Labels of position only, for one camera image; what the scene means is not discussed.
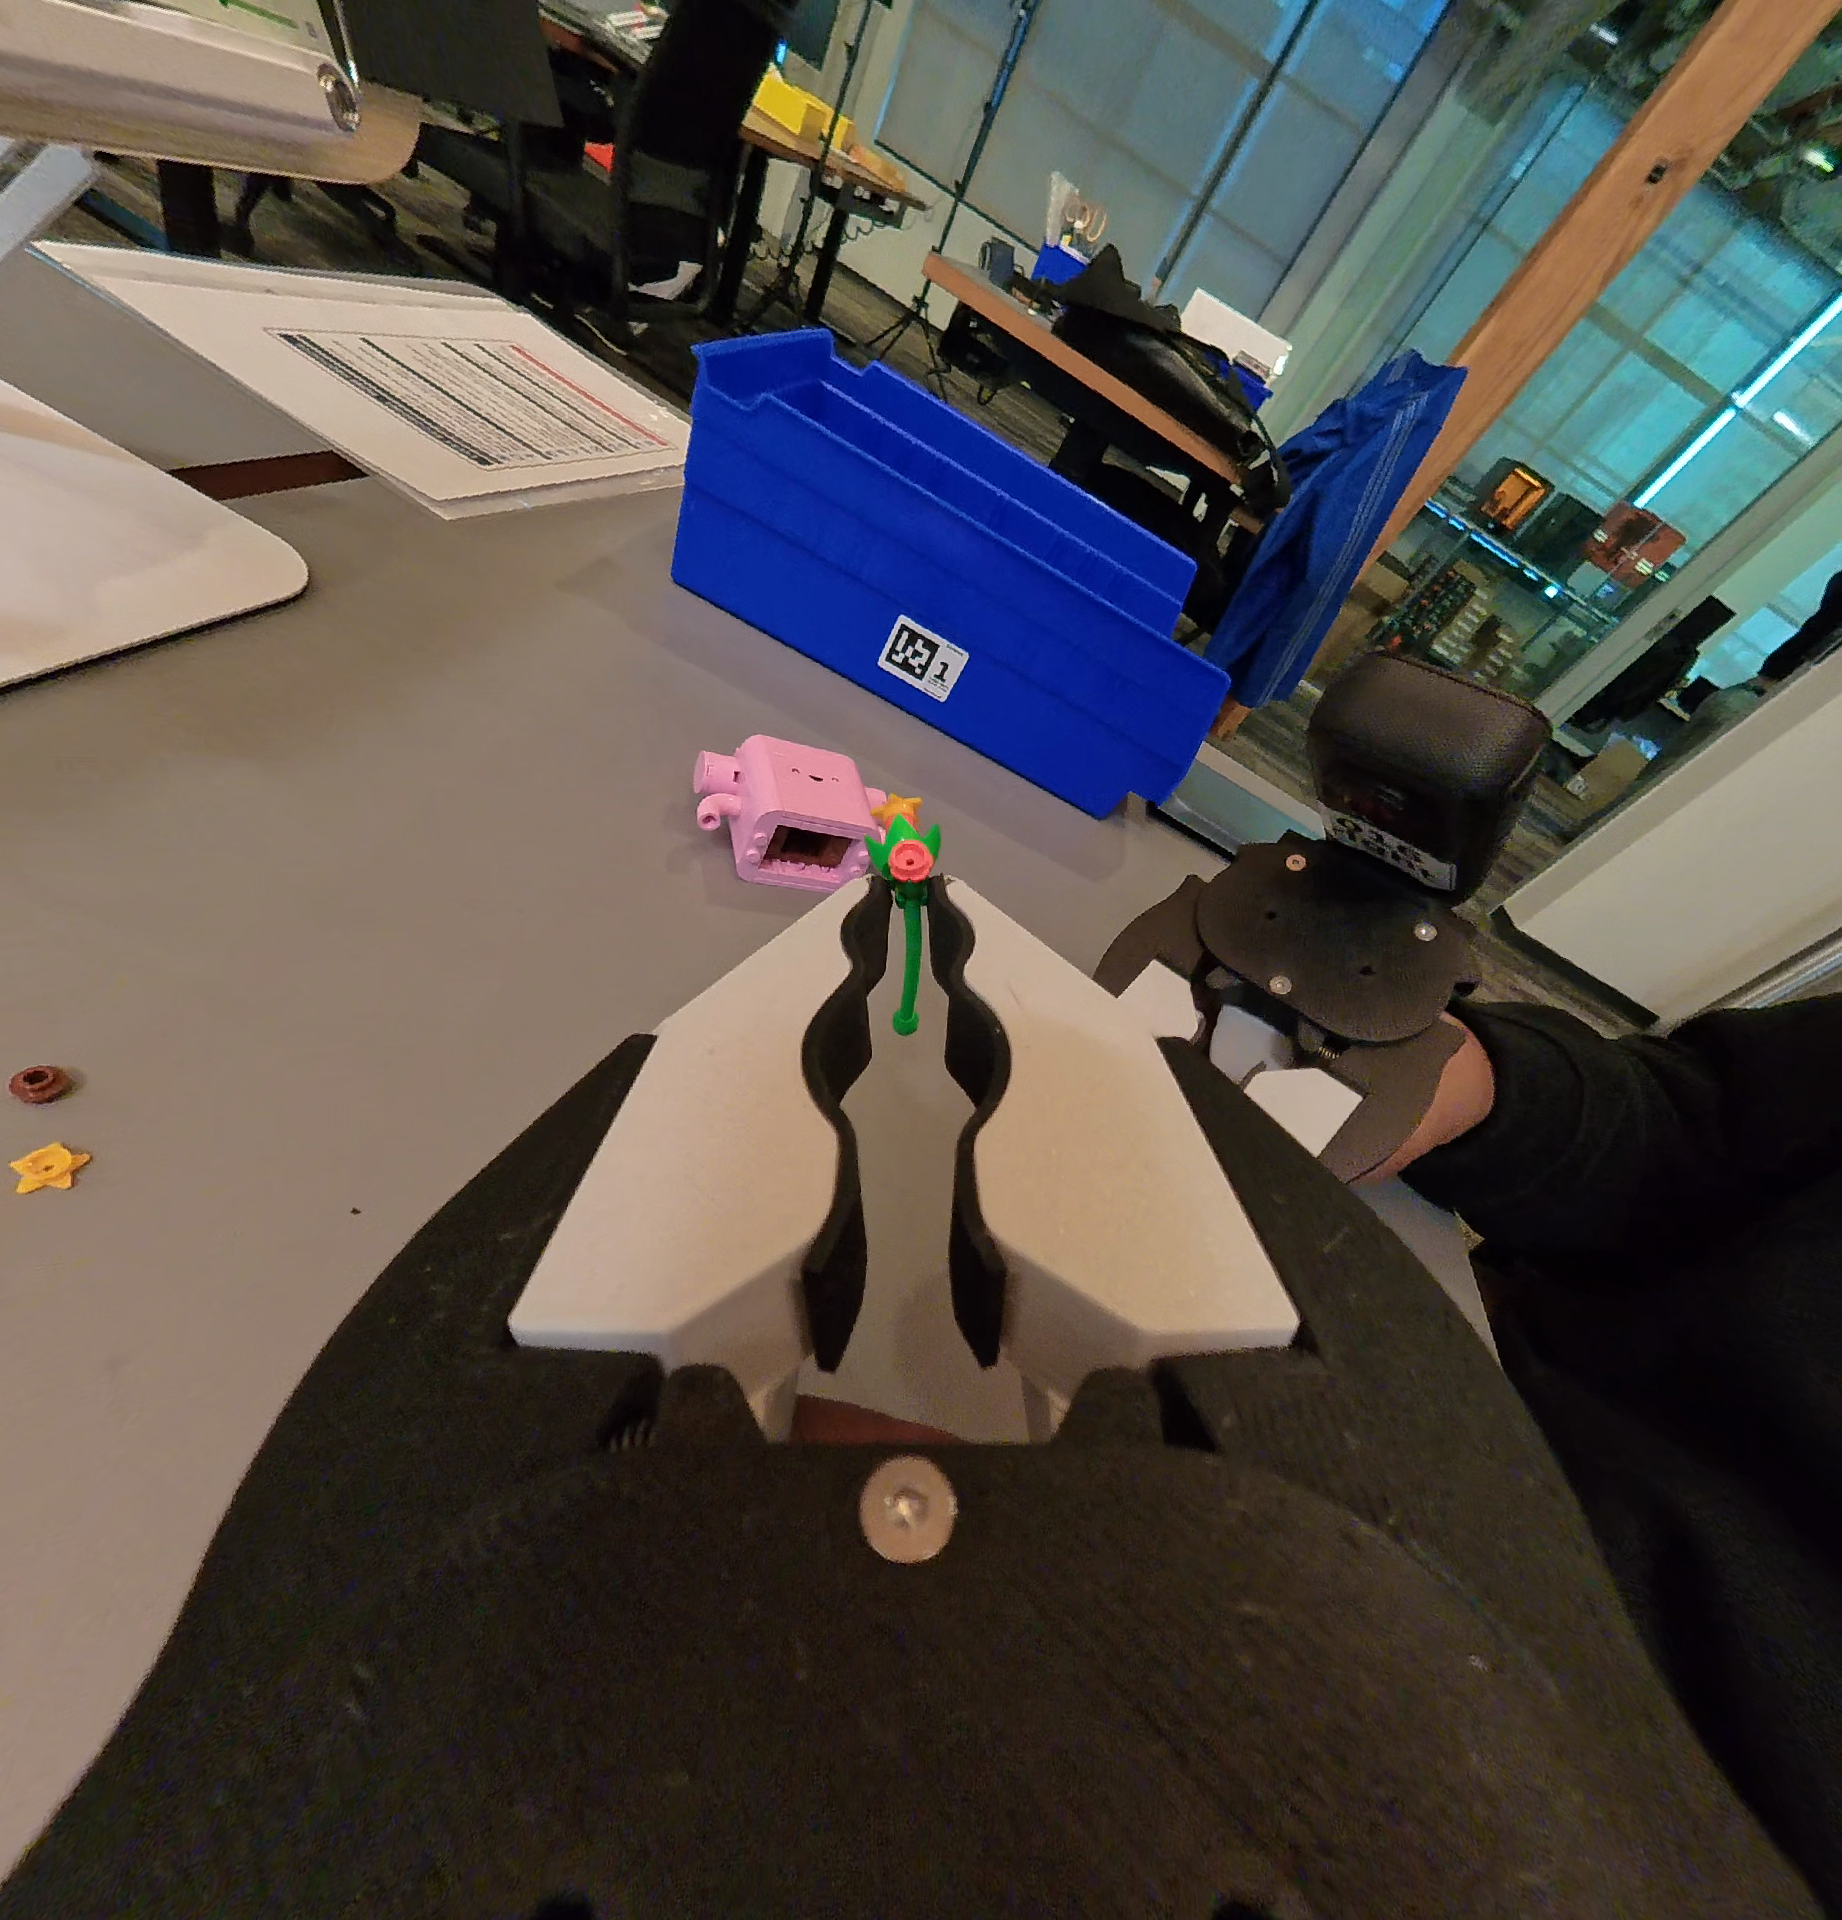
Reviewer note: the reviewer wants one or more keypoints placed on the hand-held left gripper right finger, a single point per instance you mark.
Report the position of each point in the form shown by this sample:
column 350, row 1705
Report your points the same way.
column 1134, row 1202

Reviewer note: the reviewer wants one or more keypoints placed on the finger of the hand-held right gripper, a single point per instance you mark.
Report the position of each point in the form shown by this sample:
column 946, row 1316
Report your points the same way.
column 1305, row 1108
column 1156, row 1002

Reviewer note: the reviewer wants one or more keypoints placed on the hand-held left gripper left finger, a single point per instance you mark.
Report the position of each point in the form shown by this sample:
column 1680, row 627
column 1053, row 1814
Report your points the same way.
column 680, row 1184

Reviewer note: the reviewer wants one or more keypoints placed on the green flower stem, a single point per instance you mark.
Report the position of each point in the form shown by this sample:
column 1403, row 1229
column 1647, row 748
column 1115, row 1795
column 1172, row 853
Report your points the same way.
column 912, row 958

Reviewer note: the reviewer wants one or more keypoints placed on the yellow star flower piece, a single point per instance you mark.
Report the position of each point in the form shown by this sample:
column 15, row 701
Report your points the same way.
column 904, row 812
column 50, row 1171

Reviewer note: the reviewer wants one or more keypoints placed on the pink brick figure pot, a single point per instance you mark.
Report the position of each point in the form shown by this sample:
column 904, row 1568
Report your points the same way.
column 797, row 795

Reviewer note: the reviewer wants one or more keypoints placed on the person's right forearm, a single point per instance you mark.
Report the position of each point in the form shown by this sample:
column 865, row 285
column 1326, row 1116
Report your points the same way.
column 1610, row 1122

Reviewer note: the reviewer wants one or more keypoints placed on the person's right hand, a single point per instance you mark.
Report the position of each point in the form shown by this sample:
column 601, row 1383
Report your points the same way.
column 1461, row 1077

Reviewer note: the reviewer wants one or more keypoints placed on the blue cloth bag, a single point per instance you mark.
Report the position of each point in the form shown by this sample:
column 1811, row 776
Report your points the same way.
column 1344, row 510

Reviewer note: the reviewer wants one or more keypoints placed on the blue storage bin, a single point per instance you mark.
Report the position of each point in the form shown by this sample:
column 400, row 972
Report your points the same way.
column 924, row 568

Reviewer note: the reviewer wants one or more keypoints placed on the black jacket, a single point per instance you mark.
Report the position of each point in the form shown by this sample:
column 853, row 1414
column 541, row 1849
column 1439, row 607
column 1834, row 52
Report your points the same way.
column 1733, row 1425

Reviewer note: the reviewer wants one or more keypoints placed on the black bag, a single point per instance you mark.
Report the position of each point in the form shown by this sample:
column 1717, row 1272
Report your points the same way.
column 1163, row 345

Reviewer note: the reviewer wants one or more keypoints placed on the wooden table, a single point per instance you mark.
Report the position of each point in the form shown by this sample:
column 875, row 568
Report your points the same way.
column 1088, row 360

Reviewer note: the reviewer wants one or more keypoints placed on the brown round stud piece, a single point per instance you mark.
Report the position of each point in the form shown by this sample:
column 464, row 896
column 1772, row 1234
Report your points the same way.
column 43, row 1083

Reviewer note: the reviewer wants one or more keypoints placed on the wooden ceiling beam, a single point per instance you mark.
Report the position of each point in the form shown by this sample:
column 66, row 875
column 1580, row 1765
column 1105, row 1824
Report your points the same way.
column 1610, row 256

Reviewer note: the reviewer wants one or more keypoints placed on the white book stand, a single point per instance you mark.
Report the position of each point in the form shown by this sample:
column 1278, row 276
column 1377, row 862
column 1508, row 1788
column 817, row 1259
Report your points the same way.
column 113, row 568

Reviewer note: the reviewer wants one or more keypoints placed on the laminated instruction sheet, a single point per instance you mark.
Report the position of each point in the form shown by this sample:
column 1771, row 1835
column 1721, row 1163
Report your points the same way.
column 415, row 375

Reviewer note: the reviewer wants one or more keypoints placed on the black light tripod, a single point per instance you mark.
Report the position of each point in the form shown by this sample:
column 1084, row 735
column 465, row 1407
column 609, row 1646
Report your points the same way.
column 982, row 149

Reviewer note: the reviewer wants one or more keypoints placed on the black office chair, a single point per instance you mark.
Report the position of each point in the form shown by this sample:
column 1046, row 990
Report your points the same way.
column 680, row 149

